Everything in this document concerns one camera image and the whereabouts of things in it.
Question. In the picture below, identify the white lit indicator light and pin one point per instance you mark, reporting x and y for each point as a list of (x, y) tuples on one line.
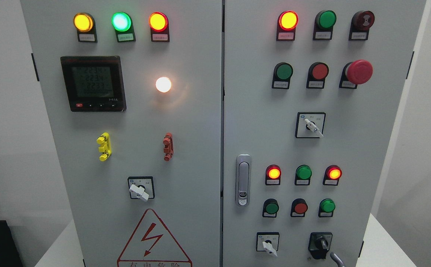
[(163, 84)]

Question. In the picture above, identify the white selector switch upper right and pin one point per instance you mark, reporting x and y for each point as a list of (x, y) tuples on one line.
[(310, 125)]

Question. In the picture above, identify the red terminal connector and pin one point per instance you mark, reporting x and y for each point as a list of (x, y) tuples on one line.
[(168, 146)]

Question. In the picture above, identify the dark red buzzer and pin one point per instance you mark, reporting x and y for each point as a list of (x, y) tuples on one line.
[(361, 22)]

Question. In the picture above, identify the red push button upper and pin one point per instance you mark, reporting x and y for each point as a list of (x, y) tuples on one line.
[(317, 74)]

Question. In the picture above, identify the grey electrical control cabinet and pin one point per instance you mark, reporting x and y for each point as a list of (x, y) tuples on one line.
[(220, 59)]

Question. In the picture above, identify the yellow indicator light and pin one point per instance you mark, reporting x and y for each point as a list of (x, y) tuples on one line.
[(85, 27)]

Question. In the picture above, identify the white selector switch bottom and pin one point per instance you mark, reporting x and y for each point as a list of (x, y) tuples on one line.
[(268, 242)]

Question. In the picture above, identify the red high voltage warning sticker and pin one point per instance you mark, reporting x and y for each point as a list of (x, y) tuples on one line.
[(152, 245)]

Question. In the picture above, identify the yellow terminal connector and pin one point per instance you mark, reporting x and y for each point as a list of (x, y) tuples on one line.
[(104, 146)]

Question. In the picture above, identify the top green indicator light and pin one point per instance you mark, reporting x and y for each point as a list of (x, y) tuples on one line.
[(323, 25)]

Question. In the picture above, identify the lower red push button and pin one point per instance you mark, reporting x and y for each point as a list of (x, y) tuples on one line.
[(299, 208)]

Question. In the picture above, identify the green push button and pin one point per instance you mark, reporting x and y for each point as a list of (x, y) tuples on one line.
[(270, 208), (281, 76)]

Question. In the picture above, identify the lower green indicator light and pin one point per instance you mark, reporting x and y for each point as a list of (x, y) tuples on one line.
[(303, 175)]

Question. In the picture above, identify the lower right red light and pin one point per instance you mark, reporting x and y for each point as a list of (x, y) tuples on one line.
[(332, 175)]

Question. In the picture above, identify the right door top red light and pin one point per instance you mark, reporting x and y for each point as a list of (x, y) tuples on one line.
[(286, 26)]

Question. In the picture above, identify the black rotary knob switch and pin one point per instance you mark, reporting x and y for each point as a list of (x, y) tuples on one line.
[(319, 244)]

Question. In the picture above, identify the black digital power meter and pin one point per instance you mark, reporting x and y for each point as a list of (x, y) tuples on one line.
[(94, 83)]

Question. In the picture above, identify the lit green indicator light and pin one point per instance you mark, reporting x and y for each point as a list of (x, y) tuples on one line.
[(123, 26)]

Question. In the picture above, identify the red emergency stop mushroom button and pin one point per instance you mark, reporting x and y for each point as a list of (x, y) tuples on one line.
[(355, 73)]

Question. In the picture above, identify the white rotary selector switch left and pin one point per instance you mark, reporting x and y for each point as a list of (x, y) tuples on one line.
[(141, 188)]

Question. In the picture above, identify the lower green push button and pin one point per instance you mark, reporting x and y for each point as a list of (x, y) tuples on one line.
[(270, 208)]

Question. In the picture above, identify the left door red indicator light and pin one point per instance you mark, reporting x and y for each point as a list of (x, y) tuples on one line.
[(159, 27)]

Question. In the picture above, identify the red push button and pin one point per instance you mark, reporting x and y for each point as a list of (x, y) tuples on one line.
[(317, 74), (299, 208)]

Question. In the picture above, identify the lower left red light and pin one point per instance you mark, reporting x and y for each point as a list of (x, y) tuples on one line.
[(273, 175)]

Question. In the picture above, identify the silver door lock handle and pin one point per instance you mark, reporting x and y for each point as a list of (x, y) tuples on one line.
[(242, 183)]

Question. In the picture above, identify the green push button upper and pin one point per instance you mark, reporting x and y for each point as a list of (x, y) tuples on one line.
[(281, 76)]

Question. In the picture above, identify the lower right green button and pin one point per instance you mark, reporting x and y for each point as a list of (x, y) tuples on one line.
[(326, 208)]

